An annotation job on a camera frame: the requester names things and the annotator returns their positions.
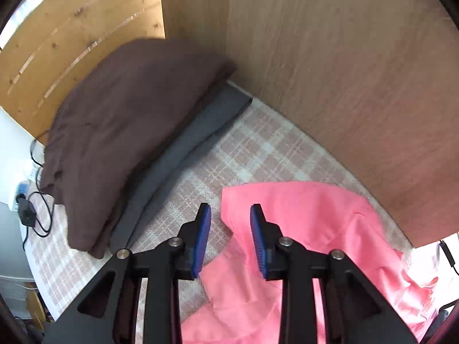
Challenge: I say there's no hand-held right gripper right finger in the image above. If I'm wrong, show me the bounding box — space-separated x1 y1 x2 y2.
250 204 418 344

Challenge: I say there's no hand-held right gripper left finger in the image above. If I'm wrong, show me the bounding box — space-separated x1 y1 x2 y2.
42 202 212 344

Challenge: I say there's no pink t-shirt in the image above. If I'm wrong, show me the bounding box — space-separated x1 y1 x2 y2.
181 182 440 344

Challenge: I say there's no pink plaid cloth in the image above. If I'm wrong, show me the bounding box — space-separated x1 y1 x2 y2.
25 82 413 321

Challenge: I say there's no folded grey garment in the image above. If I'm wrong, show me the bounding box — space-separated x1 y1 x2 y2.
109 81 253 255

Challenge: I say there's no folded brown garment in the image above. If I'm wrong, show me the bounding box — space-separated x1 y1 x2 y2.
39 38 237 259

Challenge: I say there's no black power adapter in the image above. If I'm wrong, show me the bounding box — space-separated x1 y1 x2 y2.
19 199 36 227

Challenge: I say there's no oak laminate board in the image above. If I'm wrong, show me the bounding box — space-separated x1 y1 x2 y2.
160 0 459 249

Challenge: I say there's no white power strip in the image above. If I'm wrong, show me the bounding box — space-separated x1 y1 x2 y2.
11 181 31 210

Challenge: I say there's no white ribbed appliance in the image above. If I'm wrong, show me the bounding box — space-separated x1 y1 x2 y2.
0 275 36 303

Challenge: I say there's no pine plank board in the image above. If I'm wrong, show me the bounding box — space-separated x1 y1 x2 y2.
0 0 166 135

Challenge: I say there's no black adapter cable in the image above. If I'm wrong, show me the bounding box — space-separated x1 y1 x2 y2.
22 191 55 253

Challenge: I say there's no black charger cable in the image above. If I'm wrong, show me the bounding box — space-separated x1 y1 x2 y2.
30 129 49 169

